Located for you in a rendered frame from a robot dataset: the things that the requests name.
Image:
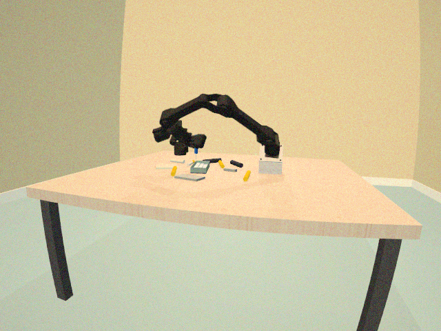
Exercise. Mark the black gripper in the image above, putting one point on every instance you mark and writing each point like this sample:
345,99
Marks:
194,141

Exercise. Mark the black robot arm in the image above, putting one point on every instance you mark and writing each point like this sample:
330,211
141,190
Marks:
226,106

